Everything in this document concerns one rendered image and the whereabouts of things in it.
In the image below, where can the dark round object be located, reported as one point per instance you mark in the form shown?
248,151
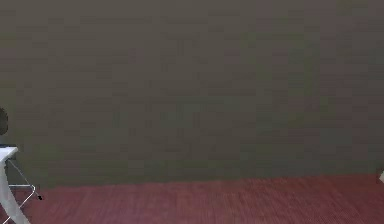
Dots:
2,121

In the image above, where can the white object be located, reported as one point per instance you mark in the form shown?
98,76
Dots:
382,177

